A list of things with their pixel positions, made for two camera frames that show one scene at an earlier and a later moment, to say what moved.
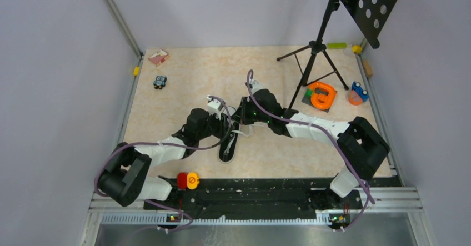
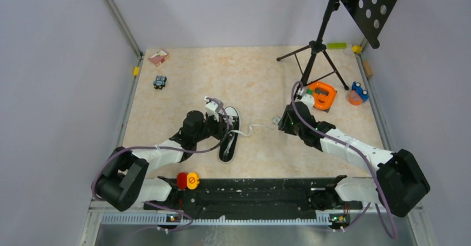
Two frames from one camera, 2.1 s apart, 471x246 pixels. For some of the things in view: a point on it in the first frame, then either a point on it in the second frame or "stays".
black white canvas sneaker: [228, 147] stays
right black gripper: [242, 113] to [284, 124]
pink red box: [159, 57] stays
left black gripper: [222, 125] stays
